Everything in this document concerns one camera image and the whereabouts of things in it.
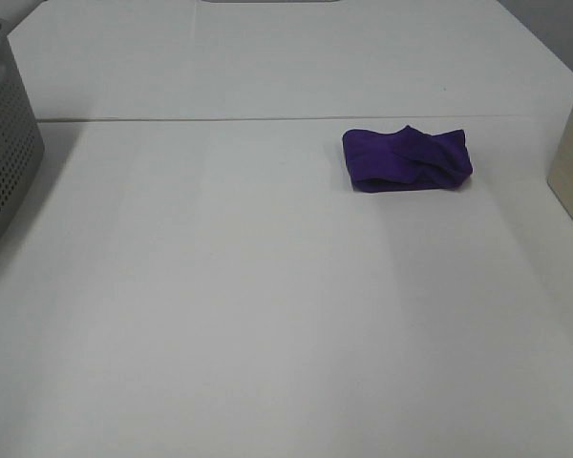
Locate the purple towel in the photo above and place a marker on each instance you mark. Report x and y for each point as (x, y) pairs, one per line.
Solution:
(406, 160)

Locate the grey perforated plastic basket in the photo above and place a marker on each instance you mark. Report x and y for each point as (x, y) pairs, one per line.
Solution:
(21, 144)

